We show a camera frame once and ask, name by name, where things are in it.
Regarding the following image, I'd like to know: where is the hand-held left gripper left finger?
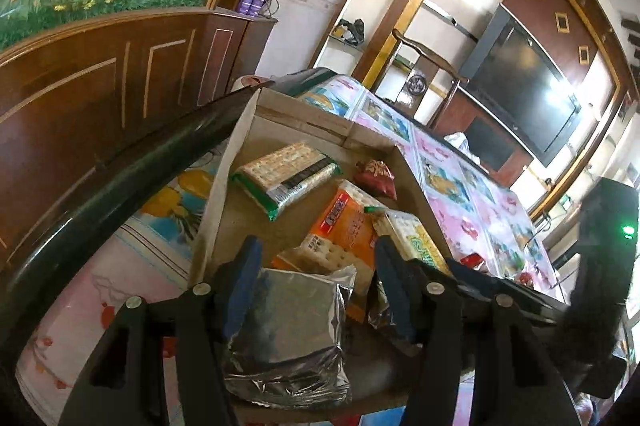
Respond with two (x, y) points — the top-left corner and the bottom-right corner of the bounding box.
(57, 235), (264, 426)

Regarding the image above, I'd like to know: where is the yellow green cracker packet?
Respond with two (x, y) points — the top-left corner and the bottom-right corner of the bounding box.
(365, 206), (453, 277)

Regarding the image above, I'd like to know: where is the aquarium with wooden cabinet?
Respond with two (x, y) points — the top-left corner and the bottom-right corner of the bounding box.
(0, 6), (278, 267)

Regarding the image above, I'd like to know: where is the black bag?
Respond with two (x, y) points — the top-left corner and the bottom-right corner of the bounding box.
(332, 19), (366, 46)

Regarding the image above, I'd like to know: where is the small red snack packet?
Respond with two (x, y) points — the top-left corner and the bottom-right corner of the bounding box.
(354, 159), (398, 201)

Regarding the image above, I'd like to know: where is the cardboard box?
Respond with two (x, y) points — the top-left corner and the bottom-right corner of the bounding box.
(189, 87), (466, 424)

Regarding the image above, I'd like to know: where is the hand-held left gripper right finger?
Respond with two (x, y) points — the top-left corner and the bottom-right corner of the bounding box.
(374, 237), (581, 426)

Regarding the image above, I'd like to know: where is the dark wooden chair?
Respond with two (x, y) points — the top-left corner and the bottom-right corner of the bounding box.
(372, 28), (471, 122)

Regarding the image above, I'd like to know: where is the white plastic bag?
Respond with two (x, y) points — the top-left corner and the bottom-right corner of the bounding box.
(442, 131), (473, 152)

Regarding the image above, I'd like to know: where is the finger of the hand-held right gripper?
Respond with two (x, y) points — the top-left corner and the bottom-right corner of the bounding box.
(444, 257), (568, 324)

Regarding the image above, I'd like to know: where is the silver foil snack packet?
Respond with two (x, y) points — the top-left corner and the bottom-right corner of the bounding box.
(222, 263), (357, 409)

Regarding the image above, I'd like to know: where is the black flat television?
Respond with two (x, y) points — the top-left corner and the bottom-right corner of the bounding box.
(457, 4), (583, 167)

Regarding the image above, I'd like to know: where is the orange cracker packet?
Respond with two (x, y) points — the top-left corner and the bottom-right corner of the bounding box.
(270, 179), (388, 324)

